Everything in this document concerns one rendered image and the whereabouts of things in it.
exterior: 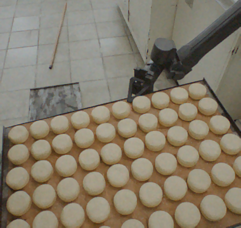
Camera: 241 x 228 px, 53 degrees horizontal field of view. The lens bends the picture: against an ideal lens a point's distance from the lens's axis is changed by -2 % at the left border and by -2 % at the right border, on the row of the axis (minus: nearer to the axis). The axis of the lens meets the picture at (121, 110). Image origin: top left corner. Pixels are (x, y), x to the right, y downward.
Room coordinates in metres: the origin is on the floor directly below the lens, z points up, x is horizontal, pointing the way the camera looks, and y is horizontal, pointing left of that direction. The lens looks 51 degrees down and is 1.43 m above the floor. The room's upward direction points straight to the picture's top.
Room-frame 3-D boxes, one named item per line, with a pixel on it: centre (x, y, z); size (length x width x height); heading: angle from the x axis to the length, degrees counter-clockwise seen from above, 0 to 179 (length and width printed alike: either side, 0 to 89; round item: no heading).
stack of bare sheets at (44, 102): (1.12, 0.49, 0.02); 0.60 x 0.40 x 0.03; 11
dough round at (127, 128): (0.37, -0.01, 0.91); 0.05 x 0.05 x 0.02
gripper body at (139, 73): (0.57, -0.08, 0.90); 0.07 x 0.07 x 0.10; 60
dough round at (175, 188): (0.21, -0.12, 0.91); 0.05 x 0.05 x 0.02
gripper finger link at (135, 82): (0.51, -0.04, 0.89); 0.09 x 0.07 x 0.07; 150
